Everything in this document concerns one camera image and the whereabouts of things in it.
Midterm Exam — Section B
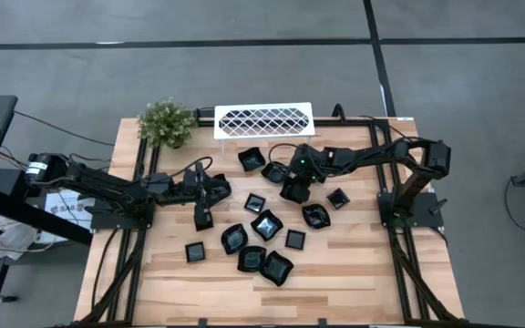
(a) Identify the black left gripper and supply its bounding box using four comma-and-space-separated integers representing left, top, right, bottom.
170, 163, 232, 213

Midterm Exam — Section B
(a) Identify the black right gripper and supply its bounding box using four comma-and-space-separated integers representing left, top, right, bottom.
279, 143, 336, 205

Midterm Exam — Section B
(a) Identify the black wavy square mini plate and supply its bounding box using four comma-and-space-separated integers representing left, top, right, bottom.
237, 146, 267, 173
259, 250, 294, 288
250, 209, 284, 242

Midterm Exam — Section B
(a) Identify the black leaf-shaped mini plate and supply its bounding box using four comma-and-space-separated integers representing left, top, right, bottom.
260, 160, 291, 185
237, 245, 268, 273
302, 203, 332, 231

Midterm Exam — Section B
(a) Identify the white lattice shelf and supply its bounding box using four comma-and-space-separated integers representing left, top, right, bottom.
213, 101, 316, 157

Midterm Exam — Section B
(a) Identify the large dark bowl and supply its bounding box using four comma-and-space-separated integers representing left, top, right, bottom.
220, 222, 249, 256

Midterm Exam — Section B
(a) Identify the green potted plant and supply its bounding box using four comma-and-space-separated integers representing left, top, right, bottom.
137, 97, 199, 150

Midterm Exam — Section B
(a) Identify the white cardboard box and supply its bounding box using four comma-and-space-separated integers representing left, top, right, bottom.
38, 189, 98, 245

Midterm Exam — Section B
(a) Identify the white bag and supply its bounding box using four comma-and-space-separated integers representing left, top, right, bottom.
0, 213, 40, 264

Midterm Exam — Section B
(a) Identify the black cable loop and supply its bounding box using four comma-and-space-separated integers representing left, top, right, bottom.
331, 102, 347, 124

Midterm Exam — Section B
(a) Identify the black cable box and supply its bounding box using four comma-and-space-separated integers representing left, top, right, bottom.
193, 107, 217, 128

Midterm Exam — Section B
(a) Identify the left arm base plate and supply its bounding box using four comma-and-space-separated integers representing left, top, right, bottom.
89, 200, 157, 231

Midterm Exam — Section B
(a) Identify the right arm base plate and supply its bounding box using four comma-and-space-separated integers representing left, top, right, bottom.
376, 190, 448, 229

